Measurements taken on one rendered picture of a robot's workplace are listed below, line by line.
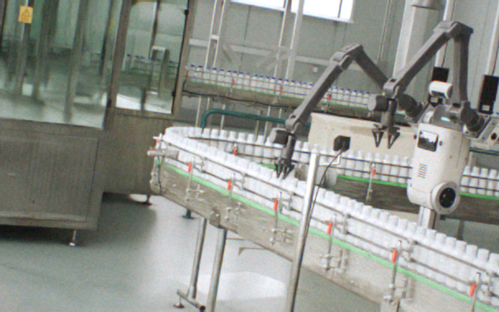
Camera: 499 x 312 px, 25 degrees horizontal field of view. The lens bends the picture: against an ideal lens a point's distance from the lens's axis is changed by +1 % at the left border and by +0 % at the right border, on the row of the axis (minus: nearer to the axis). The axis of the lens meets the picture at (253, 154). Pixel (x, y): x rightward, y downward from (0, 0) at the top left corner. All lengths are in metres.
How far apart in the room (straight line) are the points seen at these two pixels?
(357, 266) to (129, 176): 6.24
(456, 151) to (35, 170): 3.90
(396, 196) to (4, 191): 2.84
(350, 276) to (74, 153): 4.08
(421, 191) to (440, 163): 0.17
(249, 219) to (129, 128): 5.31
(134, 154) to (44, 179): 2.42
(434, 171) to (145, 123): 5.73
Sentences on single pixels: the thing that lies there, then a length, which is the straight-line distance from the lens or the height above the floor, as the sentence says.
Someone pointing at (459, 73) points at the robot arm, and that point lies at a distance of 4.92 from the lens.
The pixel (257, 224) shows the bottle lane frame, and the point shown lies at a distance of 5.18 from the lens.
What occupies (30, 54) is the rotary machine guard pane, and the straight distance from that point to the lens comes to 8.09.
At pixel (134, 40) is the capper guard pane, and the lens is 10.40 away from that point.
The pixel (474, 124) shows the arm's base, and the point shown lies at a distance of 5.00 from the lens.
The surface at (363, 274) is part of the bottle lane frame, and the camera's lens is 4.46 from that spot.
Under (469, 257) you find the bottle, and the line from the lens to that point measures 4.02.
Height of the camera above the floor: 1.77
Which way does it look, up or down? 6 degrees down
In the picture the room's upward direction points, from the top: 9 degrees clockwise
